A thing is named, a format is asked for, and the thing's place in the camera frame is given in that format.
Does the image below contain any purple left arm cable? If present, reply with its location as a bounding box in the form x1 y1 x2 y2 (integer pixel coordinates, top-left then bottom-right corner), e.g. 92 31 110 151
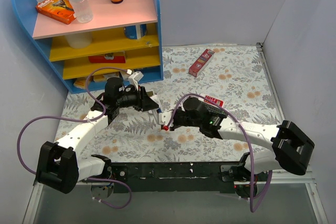
17 67 133 209

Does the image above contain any red toothpaste box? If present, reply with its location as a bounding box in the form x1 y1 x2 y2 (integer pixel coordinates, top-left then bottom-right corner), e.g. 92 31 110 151
188 49 215 77

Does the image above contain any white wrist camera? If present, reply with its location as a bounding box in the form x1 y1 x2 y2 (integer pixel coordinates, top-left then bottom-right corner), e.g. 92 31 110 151
159 111 173 131
126 69 143 89

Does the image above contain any orange razor box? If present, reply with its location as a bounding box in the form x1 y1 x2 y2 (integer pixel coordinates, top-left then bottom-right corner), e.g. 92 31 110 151
36 0 76 25

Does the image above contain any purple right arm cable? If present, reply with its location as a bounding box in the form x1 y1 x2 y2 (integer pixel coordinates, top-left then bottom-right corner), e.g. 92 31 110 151
165 93 273 213

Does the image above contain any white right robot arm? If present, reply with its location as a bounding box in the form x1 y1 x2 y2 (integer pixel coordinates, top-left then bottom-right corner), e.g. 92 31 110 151
166 96 315 181

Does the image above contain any black remote control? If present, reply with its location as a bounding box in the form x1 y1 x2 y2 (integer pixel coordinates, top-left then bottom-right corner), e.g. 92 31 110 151
205 103 227 118

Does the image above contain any floral table mat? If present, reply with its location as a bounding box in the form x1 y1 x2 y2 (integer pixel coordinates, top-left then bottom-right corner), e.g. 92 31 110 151
54 45 292 163

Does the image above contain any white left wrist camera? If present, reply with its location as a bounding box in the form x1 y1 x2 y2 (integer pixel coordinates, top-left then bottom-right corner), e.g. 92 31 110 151
126 69 143 89

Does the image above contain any red box on shelf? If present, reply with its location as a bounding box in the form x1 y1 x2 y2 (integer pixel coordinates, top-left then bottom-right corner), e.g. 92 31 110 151
88 51 126 63

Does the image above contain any blue shelf unit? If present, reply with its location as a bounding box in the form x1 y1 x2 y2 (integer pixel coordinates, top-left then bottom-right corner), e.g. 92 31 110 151
11 0 163 93

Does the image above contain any blue white can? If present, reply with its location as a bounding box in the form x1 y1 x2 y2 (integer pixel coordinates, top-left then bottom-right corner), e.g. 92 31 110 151
123 24 147 40

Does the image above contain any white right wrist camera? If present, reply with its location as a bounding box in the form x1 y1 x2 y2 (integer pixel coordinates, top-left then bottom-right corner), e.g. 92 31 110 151
159 111 173 131

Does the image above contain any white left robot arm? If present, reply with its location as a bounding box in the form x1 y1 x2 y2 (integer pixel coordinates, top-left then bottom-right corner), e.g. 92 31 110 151
35 77 161 194

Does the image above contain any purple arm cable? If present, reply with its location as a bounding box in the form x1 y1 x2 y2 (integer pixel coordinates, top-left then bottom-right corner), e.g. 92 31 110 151
165 93 273 213
17 67 133 209

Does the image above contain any white cup on shelf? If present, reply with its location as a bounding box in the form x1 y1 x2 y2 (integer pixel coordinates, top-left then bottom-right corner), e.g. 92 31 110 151
65 32 92 49

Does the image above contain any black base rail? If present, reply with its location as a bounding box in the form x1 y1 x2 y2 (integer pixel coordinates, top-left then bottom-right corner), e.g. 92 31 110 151
107 162 251 194

